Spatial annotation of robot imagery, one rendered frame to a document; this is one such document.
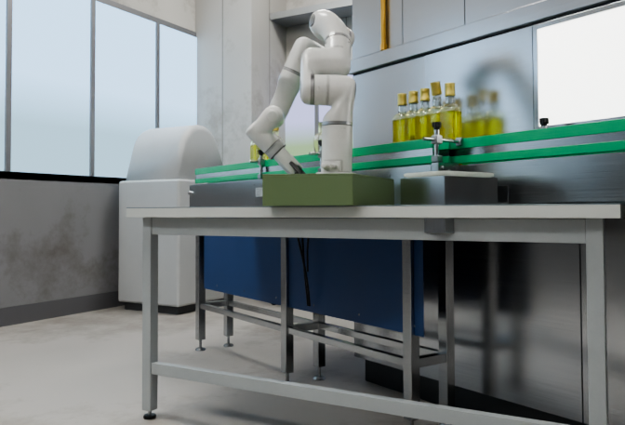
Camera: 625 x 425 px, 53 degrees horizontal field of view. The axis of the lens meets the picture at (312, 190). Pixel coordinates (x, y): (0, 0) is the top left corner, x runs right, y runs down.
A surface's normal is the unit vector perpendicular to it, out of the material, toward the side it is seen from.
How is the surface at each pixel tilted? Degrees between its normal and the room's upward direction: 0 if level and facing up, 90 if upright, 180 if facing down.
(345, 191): 90
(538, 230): 90
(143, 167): 80
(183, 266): 90
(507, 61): 90
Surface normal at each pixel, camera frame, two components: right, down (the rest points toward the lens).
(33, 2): 0.87, -0.02
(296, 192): -0.49, -0.03
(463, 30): -0.81, -0.01
